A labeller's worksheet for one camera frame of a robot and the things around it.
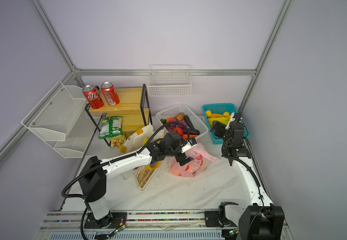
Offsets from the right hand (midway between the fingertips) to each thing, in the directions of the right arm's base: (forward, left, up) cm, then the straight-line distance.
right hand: (219, 122), depth 79 cm
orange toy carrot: (+10, +13, -25) cm, 30 cm away
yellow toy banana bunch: (+24, -11, -21) cm, 34 cm away
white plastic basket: (+20, +10, -21) cm, 30 cm away
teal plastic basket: (+36, -11, -22) cm, 44 cm away
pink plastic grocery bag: (-16, +13, -20) cm, 29 cm away
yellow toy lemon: (+29, -1, -21) cm, 36 cm away
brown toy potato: (+27, +21, -22) cm, 40 cm away
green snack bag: (+2, +62, -6) cm, 62 cm away
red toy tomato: (+12, +22, -21) cm, 33 cm away
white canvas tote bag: (-4, +47, -9) cm, 49 cm away
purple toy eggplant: (+14, +13, -24) cm, 31 cm away
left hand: (-11, +16, -11) cm, 22 cm away
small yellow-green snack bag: (+2, +63, -21) cm, 67 cm away
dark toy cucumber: (+23, +16, -22) cm, 36 cm away
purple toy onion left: (+23, +26, -22) cm, 41 cm away
